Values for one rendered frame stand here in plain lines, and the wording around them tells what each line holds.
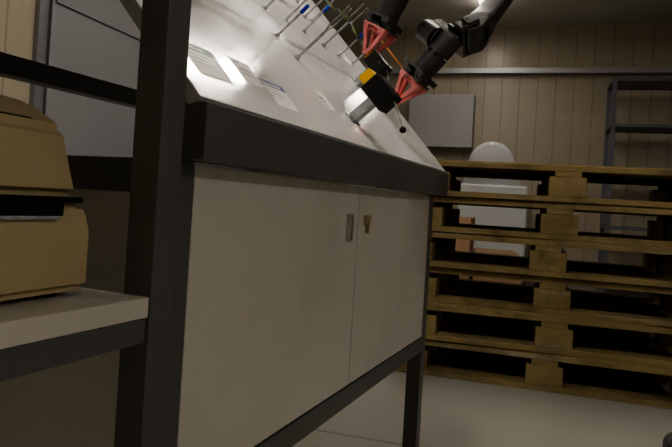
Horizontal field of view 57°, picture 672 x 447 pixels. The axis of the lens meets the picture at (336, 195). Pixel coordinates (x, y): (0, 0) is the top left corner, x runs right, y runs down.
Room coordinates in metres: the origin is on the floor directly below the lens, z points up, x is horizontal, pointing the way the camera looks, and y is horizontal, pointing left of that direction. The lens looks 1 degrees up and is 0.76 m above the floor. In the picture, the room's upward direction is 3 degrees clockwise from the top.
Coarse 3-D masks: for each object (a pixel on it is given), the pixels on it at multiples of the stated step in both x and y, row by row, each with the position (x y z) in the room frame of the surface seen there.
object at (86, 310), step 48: (144, 0) 0.61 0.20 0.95; (144, 48) 0.61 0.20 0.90; (144, 96) 0.61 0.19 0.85; (144, 144) 0.61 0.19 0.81; (144, 192) 0.61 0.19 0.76; (144, 240) 0.60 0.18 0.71; (144, 288) 0.60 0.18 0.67; (0, 336) 0.45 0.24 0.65; (48, 336) 0.49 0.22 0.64; (96, 336) 0.54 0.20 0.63; (144, 336) 0.60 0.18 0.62; (144, 384) 0.60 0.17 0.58; (144, 432) 0.60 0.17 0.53
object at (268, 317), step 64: (256, 192) 0.87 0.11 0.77; (320, 192) 1.06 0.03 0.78; (192, 256) 0.74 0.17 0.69; (256, 256) 0.88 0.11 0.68; (320, 256) 1.08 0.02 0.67; (192, 320) 0.74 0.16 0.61; (256, 320) 0.89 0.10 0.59; (320, 320) 1.09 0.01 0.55; (192, 384) 0.75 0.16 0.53; (256, 384) 0.90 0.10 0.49; (320, 384) 1.11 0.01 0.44
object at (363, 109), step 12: (372, 84) 1.20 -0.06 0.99; (384, 84) 1.19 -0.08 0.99; (372, 96) 1.20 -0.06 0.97; (384, 96) 1.19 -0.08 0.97; (396, 96) 1.18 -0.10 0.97; (360, 108) 1.22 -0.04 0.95; (372, 108) 1.22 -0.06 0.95; (384, 108) 1.20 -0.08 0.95; (396, 108) 1.20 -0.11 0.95; (360, 120) 1.24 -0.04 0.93
